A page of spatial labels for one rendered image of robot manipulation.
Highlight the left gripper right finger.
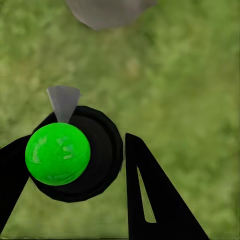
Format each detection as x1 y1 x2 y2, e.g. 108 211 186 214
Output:
124 133 210 240

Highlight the pesticide atomizer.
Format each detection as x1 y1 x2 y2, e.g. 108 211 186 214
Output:
25 85 125 203

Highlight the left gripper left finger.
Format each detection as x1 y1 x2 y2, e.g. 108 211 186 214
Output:
0 135 31 234

